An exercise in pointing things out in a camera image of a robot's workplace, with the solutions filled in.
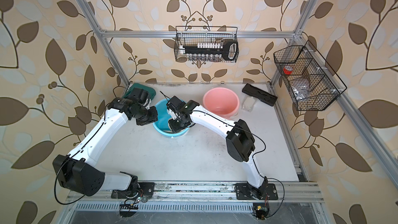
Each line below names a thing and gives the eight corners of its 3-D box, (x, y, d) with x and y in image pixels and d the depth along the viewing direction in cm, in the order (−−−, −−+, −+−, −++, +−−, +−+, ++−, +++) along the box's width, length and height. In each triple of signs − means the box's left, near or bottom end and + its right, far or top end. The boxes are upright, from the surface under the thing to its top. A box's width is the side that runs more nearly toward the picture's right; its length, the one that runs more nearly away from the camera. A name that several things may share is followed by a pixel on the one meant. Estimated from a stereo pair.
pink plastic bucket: (201, 114, 104) (200, 98, 91) (212, 99, 113) (213, 82, 99) (230, 129, 97) (234, 113, 84) (239, 111, 106) (244, 94, 92)
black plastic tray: (241, 91, 118) (241, 89, 116) (246, 84, 123) (247, 82, 121) (272, 107, 108) (273, 105, 106) (277, 98, 113) (278, 96, 111)
